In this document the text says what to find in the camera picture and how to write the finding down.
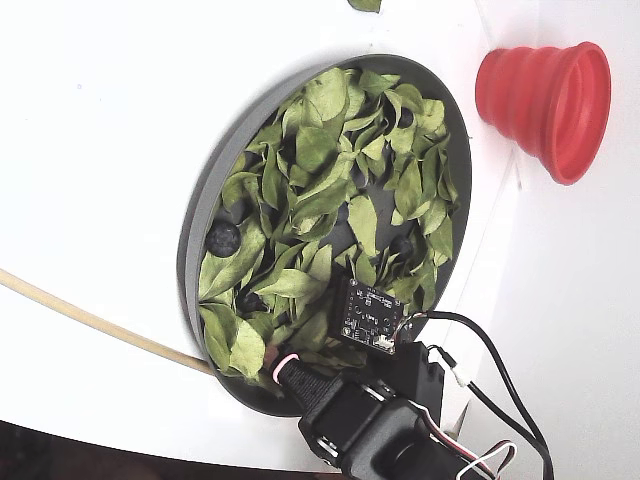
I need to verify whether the gripper finger with pink pad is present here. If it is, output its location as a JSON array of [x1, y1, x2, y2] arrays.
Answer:
[[271, 351, 347, 417]]

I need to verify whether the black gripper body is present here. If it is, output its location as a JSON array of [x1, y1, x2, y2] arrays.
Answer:
[[298, 368, 462, 480]]

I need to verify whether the large dark blueberry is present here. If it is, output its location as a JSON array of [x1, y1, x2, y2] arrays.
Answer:
[[206, 222, 241, 258]]

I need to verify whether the pile of green leaves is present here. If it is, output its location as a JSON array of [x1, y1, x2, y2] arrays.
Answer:
[[197, 67, 460, 386]]

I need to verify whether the beige wooden stick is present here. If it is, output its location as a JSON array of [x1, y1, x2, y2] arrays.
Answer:
[[0, 268, 214, 376]]

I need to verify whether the red collapsible silicone cup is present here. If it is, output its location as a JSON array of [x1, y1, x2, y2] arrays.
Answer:
[[475, 41, 612, 186]]

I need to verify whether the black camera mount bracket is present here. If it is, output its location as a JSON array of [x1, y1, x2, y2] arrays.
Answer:
[[397, 341, 446, 426]]

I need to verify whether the black camera circuit board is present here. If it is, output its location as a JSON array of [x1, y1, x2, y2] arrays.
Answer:
[[327, 273, 416, 357]]

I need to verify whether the white red black servo cable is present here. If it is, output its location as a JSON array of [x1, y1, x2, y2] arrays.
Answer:
[[414, 403, 519, 480]]

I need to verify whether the black cable white connector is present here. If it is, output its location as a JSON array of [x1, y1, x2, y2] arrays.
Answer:
[[428, 345, 549, 480]]

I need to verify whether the thin black cable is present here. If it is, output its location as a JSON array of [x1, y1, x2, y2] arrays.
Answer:
[[407, 309, 556, 480]]

